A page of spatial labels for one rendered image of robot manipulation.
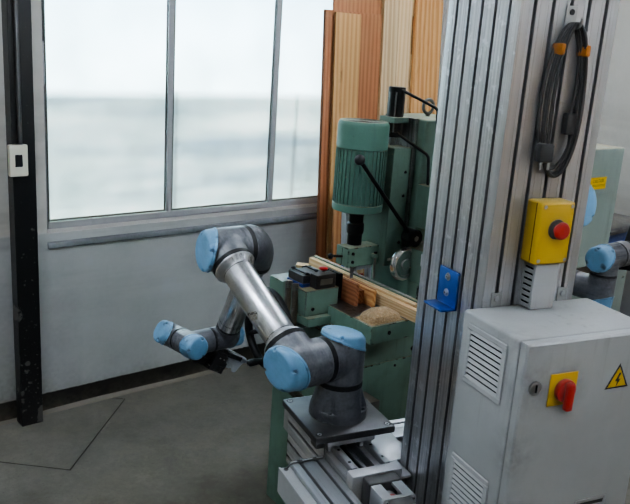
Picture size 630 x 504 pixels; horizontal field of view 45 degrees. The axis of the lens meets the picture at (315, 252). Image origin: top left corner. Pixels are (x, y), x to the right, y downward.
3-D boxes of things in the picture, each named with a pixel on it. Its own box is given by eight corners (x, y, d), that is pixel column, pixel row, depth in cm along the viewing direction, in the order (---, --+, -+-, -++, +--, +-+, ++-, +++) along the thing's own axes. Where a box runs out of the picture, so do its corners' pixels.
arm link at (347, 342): (373, 381, 198) (377, 331, 195) (332, 392, 190) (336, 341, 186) (343, 364, 207) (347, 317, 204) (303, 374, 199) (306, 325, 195)
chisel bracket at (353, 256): (334, 267, 273) (336, 243, 271) (365, 262, 281) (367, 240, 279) (347, 272, 267) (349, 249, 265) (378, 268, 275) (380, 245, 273)
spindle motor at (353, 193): (321, 206, 269) (327, 117, 261) (360, 203, 279) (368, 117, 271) (352, 217, 256) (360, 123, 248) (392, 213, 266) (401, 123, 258)
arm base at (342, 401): (376, 421, 198) (380, 385, 195) (323, 429, 192) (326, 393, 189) (350, 396, 211) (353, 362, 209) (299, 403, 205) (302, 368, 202)
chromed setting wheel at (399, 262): (386, 281, 269) (389, 247, 266) (412, 277, 276) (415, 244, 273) (391, 284, 267) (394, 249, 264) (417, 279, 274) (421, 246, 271)
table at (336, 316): (246, 293, 284) (247, 277, 282) (314, 283, 301) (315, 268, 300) (346, 350, 237) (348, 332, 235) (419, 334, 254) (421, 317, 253)
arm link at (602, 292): (582, 299, 230) (588, 264, 227) (617, 310, 221) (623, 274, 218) (567, 303, 225) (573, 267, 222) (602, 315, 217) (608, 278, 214)
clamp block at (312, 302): (280, 304, 265) (282, 279, 263) (312, 299, 273) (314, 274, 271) (305, 318, 254) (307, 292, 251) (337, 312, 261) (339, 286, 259)
